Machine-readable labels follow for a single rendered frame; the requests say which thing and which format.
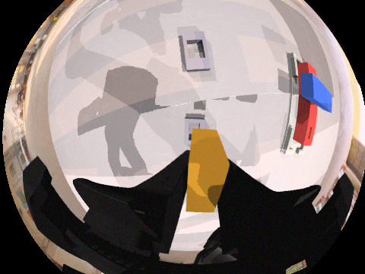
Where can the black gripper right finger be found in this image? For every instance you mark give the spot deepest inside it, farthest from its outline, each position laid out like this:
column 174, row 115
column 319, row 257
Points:
column 246, row 207

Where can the blue bar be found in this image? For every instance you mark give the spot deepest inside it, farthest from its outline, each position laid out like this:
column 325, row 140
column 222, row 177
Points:
column 312, row 89

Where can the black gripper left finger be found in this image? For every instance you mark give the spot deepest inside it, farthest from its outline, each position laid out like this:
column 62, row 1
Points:
column 152, row 206

